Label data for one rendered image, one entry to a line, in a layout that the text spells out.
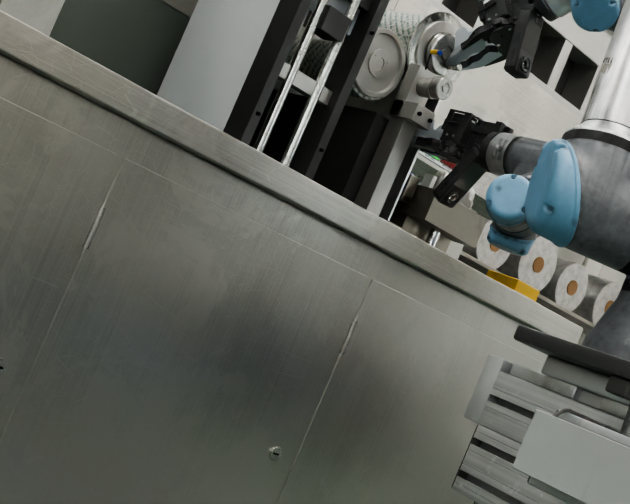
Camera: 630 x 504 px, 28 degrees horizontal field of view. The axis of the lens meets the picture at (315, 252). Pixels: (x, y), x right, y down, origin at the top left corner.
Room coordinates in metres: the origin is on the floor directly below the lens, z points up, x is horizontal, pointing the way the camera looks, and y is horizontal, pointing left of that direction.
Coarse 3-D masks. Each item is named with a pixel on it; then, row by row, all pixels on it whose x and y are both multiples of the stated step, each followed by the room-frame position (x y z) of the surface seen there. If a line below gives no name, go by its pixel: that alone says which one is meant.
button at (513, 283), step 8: (488, 272) 2.16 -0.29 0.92; (496, 272) 2.15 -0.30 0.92; (496, 280) 2.14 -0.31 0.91; (504, 280) 2.13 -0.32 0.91; (512, 280) 2.12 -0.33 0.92; (520, 280) 2.12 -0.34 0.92; (512, 288) 2.11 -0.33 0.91; (520, 288) 2.12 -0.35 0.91; (528, 288) 2.14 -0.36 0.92; (528, 296) 2.14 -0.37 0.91; (536, 296) 2.16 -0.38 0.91
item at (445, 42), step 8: (440, 32) 2.21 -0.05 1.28; (432, 40) 2.19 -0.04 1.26; (440, 40) 2.19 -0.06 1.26; (448, 40) 2.20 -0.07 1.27; (432, 48) 2.18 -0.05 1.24; (440, 48) 2.19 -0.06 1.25; (448, 48) 2.21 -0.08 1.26; (432, 56) 2.19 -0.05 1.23; (440, 56) 2.20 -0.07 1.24; (448, 56) 2.21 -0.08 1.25; (432, 64) 2.19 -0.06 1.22; (440, 64) 2.20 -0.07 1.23; (432, 72) 2.21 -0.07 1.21; (440, 72) 2.21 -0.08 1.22; (448, 72) 2.22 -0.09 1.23
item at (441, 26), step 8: (432, 24) 2.19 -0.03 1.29; (440, 24) 2.20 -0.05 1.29; (448, 24) 2.21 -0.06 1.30; (424, 32) 2.18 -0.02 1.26; (432, 32) 2.19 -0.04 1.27; (448, 32) 2.22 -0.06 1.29; (424, 40) 2.18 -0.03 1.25; (416, 48) 2.18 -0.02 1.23; (424, 48) 2.19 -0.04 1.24; (416, 56) 2.19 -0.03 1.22; (424, 56) 2.20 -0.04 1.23; (424, 64) 2.20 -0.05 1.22
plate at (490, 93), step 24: (168, 0) 2.23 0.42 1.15; (192, 0) 2.26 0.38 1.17; (408, 0) 2.59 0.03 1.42; (480, 72) 2.78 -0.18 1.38; (504, 72) 2.83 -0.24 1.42; (456, 96) 2.75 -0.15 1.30; (480, 96) 2.80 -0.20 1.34; (504, 96) 2.85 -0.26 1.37; (528, 96) 2.90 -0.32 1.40; (504, 120) 2.87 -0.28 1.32; (528, 120) 2.93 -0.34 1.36; (552, 120) 2.98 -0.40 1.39; (576, 120) 3.04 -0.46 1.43; (432, 168) 2.78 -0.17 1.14; (480, 192) 2.89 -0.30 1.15
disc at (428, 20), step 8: (432, 16) 2.19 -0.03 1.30; (440, 16) 2.20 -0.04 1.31; (448, 16) 2.21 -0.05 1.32; (424, 24) 2.18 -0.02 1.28; (456, 24) 2.23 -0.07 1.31; (416, 32) 2.17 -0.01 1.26; (416, 40) 2.18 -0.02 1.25; (408, 48) 2.18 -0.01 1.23; (408, 56) 2.18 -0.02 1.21; (408, 64) 2.18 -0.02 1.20; (456, 72) 2.26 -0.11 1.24; (456, 80) 2.27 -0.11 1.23
